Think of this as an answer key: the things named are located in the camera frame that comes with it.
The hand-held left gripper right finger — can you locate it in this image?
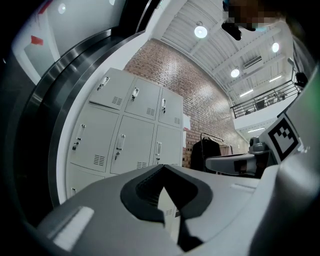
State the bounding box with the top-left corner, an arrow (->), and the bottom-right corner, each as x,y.
163,164 -> 262,256

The grey metal locker cabinet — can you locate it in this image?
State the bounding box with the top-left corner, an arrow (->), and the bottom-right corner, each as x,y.
65,66 -> 185,232

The black hanging coat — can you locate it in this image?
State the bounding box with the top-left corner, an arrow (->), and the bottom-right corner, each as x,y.
190,138 -> 222,172

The black metal balcony railing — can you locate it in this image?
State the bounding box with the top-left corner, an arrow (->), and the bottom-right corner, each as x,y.
229,79 -> 301,119

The person's dark clothing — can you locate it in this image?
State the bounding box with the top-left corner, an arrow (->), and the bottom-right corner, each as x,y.
283,7 -> 320,86

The white air conditioner unit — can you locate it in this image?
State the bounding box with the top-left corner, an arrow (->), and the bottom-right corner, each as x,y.
243,55 -> 264,70

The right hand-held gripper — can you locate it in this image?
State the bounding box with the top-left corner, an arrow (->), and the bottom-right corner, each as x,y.
204,66 -> 320,256

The person's head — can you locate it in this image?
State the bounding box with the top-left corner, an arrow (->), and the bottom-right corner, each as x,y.
222,0 -> 287,32

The white panel with red tape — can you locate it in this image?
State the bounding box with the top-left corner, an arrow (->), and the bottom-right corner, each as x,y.
11,0 -> 152,86

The grey metal locker door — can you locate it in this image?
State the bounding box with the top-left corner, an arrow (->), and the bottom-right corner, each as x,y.
88,66 -> 137,111

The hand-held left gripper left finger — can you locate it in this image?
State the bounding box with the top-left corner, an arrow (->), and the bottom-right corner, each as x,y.
37,164 -> 181,256

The black clothes rack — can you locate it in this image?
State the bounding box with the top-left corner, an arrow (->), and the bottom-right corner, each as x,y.
199,132 -> 226,173

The black head-worn camera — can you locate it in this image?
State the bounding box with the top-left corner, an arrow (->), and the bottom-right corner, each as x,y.
220,21 -> 244,41

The beige hanging garment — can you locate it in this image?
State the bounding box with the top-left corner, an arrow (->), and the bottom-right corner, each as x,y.
219,141 -> 234,157

